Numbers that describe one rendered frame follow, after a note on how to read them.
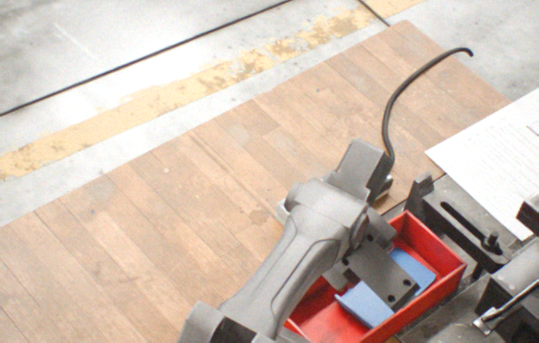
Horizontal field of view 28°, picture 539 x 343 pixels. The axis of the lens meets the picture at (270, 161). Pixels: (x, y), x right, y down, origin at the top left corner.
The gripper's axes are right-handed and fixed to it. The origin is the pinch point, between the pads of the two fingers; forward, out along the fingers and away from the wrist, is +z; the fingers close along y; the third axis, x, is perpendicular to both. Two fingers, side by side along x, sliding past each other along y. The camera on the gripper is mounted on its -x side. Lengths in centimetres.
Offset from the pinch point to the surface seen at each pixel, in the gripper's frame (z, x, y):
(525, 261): 14.0, -11.8, 15.6
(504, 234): 26.1, -4.3, 18.1
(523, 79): 174, 60, 75
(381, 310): 11.2, -3.2, -3.1
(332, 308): 8.8, 1.2, -7.7
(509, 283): 11.4, -12.9, 11.7
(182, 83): 127, 114, 2
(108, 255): -0.7, 26.4, -24.5
